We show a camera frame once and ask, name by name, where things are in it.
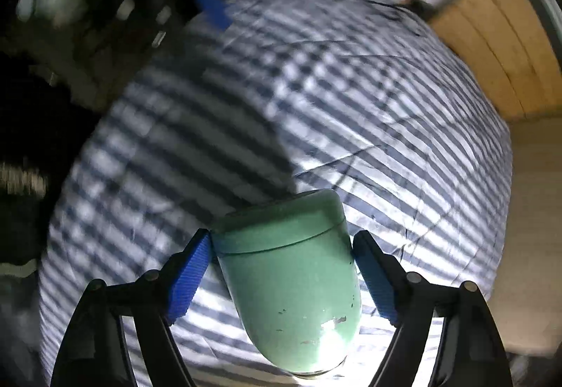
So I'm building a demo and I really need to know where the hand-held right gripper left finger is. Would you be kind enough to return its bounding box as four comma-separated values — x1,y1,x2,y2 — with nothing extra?
50,228,215,387

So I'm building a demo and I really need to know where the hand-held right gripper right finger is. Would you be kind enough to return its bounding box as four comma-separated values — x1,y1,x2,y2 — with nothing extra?
352,230,514,387

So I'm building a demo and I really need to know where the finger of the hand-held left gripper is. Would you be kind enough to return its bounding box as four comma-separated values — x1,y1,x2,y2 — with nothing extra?
190,0,233,31

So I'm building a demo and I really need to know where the green cup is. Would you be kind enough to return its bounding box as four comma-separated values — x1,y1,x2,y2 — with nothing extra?
211,189,362,378

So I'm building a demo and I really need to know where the checkered bed sheet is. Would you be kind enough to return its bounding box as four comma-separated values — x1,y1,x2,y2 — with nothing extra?
39,0,514,387

